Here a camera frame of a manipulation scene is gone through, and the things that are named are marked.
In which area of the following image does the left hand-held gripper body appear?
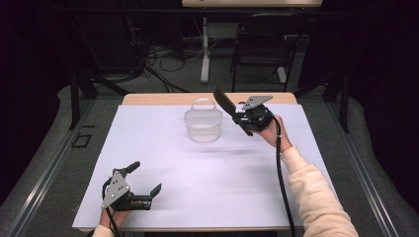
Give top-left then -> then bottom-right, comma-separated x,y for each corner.
100,167 -> 153,212

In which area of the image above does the white desk leg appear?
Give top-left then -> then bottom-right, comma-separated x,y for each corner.
200,16 -> 211,85

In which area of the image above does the white plastic basket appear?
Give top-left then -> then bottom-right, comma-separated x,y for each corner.
183,97 -> 224,143

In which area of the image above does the person's left hand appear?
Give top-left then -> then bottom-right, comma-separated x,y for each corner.
98,206 -> 130,231

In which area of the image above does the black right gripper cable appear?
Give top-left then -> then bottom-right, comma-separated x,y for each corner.
272,116 -> 298,237

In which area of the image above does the black metal stand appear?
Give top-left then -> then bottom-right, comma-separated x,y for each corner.
67,70 -> 131,130
292,70 -> 351,134

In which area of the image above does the black folding chair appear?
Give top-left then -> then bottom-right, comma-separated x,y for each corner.
229,13 -> 309,94

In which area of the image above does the tangle of floor cables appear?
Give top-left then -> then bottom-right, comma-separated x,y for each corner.
125,19 -> 206,94

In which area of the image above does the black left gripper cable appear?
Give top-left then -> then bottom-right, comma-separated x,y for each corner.
101,177 -> 123,237

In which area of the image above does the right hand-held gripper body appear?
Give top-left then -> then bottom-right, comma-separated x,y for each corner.
234,95 -> 276,133

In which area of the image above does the black spatula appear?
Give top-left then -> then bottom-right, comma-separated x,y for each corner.
212,86 -> 255,137

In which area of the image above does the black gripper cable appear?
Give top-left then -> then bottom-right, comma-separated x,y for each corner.
101,177 -> 123,237
272,116 -> 298,237

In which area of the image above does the white desk foot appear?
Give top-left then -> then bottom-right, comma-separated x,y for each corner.
276,66 -> 288,84

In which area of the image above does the white table cover sheet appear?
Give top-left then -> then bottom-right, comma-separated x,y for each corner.
71,103 -> 337,230

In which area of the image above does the aluminium floor rail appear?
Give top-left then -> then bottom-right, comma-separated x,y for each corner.
6,98 -> 97,237
324,100 -> 401,237

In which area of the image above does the wooden background desk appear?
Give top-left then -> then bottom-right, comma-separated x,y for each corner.
181,0 -> 323,9

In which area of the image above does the person's right hand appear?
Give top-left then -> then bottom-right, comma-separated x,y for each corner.
253,114 -> 293,154

